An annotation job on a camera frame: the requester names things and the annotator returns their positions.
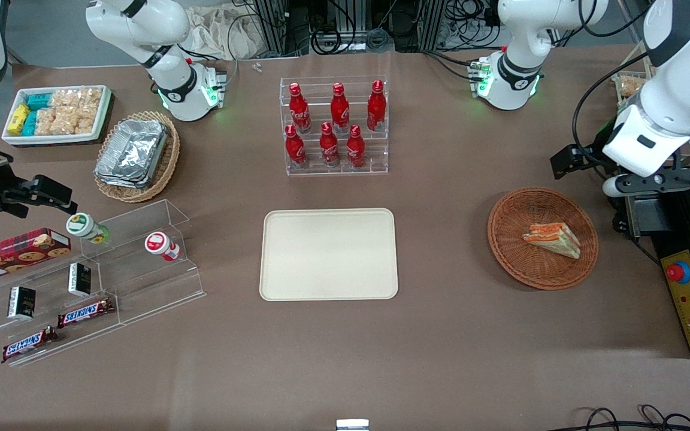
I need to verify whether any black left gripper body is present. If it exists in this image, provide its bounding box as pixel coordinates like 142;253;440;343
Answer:
583;150;620;178

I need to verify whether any triangular sandwich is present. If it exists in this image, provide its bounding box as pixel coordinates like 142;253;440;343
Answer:
522;222;582;260

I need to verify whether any aluminium foil tray stack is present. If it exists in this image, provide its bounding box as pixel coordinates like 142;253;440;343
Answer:
94;119;171;190

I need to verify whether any brown wicker basket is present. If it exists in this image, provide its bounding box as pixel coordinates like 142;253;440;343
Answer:
487;187;600;292

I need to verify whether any light oval wicker basket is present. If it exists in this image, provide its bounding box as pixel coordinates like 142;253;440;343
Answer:
93;110;181;204

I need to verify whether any beige plastic tray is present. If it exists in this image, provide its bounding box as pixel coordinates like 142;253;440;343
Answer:
259;208;400;302

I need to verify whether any green lid cup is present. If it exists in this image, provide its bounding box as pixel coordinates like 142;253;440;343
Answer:
66;213;110;245

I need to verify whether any white plastic bin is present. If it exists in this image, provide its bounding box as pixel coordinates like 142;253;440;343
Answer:
1;84;113;147

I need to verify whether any red cookie box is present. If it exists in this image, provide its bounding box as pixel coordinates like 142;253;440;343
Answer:
0;227;72;286

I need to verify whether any yellow snack pack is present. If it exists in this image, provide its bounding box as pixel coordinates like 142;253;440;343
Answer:
7;103;31;136

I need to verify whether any clear rice cracker pack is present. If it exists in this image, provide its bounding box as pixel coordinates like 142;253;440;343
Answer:
53;108;98;136
50;89;82;112
35;108;58;136
79;87;104;112

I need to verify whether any small black box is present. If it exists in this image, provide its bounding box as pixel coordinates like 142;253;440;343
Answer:
7;286;37;321
68;262;93;299

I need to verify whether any red lid cup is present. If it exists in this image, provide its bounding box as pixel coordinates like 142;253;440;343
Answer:
144;232;181;263

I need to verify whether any black machine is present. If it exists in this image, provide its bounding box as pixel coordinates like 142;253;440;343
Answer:
612;171;690;360

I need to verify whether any clear acrylic stepped shelf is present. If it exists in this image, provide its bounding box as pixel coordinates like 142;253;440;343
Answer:
0;199;207;368

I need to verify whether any snickers bar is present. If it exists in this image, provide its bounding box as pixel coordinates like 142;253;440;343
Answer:
57;298;116;329
1;326;59;365

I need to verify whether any red cola bottle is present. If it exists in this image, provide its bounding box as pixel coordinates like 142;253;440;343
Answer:
346;125;367;169
329;83;350;134
288;83;313;134
367;80;388;133
285;125;308;169
319;122;341;168

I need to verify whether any white crumpled cloth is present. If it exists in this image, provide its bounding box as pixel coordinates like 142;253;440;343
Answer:
184;5;263;62

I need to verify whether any clear acrylic bottle rack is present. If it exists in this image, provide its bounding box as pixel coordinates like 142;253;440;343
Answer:
279;75;390;177

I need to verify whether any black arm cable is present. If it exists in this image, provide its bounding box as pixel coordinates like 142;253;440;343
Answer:
571;51;652;175

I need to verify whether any black looped floor cable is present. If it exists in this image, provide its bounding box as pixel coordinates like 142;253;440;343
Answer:
563;405;690;431

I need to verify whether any black cable bundle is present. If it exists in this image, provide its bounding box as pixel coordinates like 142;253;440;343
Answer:
290;0;501;56

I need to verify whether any aluminium frame profile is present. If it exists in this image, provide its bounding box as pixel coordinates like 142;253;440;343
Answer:
252;0;290;57

